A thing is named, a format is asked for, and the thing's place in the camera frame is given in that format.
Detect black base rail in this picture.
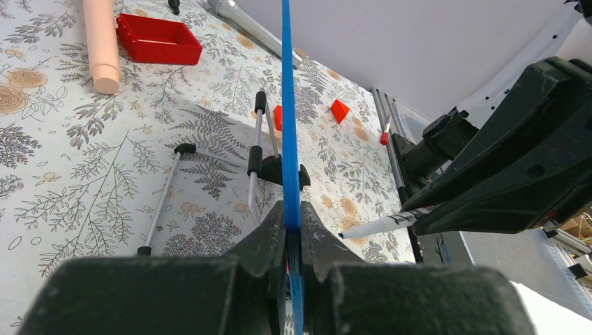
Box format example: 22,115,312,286
390,133,453,265

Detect pink plastic cylinder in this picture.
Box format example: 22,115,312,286
82,0,121,94

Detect small black knob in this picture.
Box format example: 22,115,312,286
168,0,180,15

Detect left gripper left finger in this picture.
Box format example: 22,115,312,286
20,202,287,334

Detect blue-framed whiteboard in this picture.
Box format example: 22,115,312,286
136,0,311,335

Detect red rectangular tray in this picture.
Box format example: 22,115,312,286
116,13,202,65

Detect blue-capped marker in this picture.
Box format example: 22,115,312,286
338,205,438,239

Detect red wedge block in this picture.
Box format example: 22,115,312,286
330,99,350,124

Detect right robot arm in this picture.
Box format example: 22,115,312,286
403,1,591,236

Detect red cube block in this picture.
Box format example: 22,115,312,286
274,105,283,132

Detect red-capped marker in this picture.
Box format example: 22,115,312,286
380,115,392,146

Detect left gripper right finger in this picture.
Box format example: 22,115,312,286
301,202,535,334

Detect cardboard boxes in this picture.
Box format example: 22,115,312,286
560,212,591,241

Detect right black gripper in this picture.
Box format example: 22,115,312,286
403,57,591,235

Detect silver grey microphone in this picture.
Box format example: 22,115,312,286
207,0,288,59

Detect floral patterned table mat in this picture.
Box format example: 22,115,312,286
1,1,401,334

